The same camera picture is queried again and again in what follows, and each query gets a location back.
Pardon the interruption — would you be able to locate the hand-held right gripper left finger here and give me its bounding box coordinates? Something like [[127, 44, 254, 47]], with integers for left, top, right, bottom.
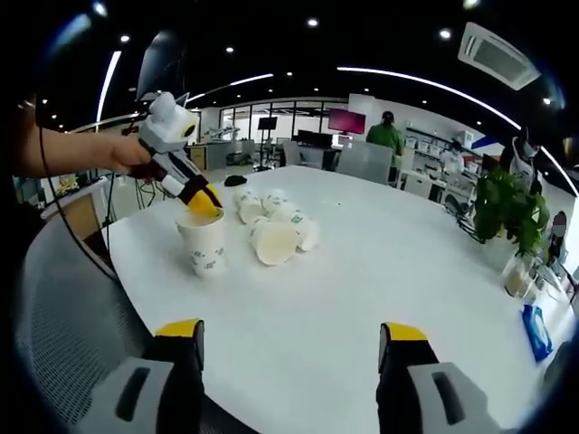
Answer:
[[74, 318, 205, 434]]

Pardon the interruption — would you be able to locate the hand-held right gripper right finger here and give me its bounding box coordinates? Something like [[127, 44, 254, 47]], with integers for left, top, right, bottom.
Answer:
[[375, 321, 503, 434]]

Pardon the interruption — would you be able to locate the white printed paper cup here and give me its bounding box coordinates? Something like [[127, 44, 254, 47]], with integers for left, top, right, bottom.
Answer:
[[175, 208, 227, 279]]

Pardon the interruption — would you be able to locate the pile of white paper cups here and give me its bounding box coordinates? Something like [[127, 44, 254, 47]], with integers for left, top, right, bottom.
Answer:
[[233, 187, 321, 268]]

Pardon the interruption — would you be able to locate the person's left hand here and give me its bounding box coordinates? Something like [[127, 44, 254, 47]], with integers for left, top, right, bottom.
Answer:
[[110, 135, 154, 175]]

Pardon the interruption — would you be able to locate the black studio softbox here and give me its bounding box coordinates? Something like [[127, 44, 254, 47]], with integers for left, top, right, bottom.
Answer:
[[135, 30, 189, 99]]

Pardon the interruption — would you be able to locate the white ceiling light strip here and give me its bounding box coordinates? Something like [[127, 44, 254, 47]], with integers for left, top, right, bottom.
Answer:
[[187, 73, 275, 103], [337, 66, 579, 195], [95, 49, 123, 123]]

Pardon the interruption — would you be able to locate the black display on tripod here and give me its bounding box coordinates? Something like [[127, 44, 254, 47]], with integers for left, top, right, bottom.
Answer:
[[257, 116, 280, 172]]

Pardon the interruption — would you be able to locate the black desktop monitor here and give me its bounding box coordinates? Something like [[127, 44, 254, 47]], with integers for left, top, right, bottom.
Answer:
[[296, 129, 334, 146]]

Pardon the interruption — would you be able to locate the grey mesh office chair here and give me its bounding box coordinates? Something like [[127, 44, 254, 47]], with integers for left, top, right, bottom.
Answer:
[[15, 221, 155, 426]]

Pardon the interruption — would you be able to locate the white table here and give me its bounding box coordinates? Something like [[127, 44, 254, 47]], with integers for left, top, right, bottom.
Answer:
[[101, 165, 571, 434]]

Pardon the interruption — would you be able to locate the blue tissue packet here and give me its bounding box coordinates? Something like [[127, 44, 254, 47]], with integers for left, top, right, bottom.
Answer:
[[521, 305, 555, 363]]

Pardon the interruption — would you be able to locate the glass jar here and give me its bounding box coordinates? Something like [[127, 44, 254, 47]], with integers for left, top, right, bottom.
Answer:
[[501, 252, 539, 299]]

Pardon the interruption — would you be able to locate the pink monitor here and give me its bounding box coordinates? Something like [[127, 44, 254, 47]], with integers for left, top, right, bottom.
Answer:
[[327, 108, 366, 136]]

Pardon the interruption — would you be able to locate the grey upholstered chair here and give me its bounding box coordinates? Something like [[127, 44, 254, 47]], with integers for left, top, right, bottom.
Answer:
[[337, 143, 394, 186]]

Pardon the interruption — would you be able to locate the green potted plant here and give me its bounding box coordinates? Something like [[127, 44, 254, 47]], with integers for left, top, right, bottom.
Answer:
[[474, 169, 551, 257]]

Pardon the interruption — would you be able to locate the white storage shelf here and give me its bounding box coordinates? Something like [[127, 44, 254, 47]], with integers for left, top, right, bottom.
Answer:
[[404, 126, 480, 159]]

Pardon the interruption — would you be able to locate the ceiling air conditioner vent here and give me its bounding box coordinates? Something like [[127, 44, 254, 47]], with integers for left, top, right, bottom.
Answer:
[[457, 21, 542, 90]]

